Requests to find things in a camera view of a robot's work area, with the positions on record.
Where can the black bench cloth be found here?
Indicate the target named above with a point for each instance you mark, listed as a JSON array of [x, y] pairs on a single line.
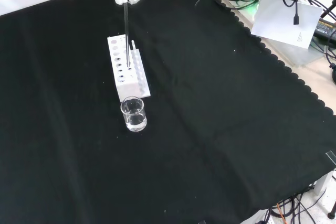
[[183, 129]]

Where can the white table leg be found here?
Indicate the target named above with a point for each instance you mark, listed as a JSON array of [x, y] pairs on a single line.
[[324, 183]]

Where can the white paper sheet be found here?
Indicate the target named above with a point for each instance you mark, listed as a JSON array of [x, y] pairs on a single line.
[[286, 24]]

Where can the clear glass rod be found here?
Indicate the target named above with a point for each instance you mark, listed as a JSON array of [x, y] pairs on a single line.
[[127, 35]]

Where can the clear plastic board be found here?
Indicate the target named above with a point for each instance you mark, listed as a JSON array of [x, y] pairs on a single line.
[[302, 54]]

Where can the clear glass beaker with water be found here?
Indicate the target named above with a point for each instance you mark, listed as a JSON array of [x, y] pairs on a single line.
[[135, 123]]

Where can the white test tube rack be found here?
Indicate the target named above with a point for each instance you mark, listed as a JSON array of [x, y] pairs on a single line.
[[128, 87]]

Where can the clear tape piece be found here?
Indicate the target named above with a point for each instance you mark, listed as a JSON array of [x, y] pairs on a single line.
[[331, 157]]

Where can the black power adapter yellow label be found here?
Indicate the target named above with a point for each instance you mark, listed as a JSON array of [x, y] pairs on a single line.
[[326, 28]]

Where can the black tripod foot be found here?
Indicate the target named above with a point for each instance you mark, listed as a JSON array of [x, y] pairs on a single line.
[[333, 209]]

